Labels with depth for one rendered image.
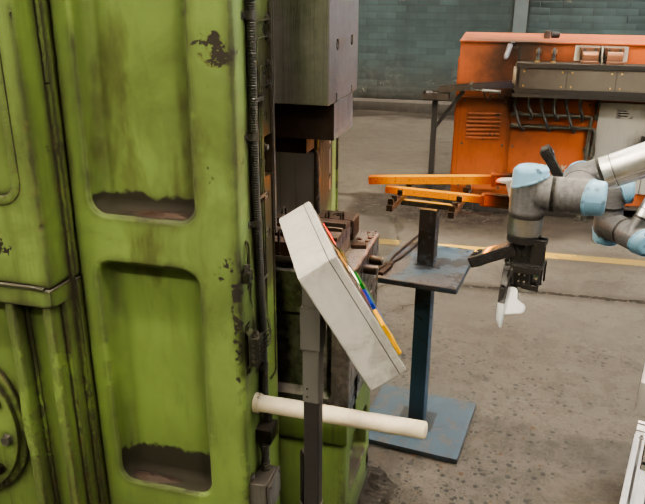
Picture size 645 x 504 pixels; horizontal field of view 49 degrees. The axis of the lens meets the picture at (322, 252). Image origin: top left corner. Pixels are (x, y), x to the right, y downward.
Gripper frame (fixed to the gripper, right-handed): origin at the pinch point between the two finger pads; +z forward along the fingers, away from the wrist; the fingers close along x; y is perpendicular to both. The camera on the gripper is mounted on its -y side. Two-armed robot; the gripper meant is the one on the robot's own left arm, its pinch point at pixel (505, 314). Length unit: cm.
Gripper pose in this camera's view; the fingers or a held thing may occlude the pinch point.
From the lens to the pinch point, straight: 169.8
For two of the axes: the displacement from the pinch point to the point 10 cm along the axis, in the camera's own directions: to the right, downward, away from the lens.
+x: 4.7, -3.1, 8.2
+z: 0.0, 9.3, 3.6
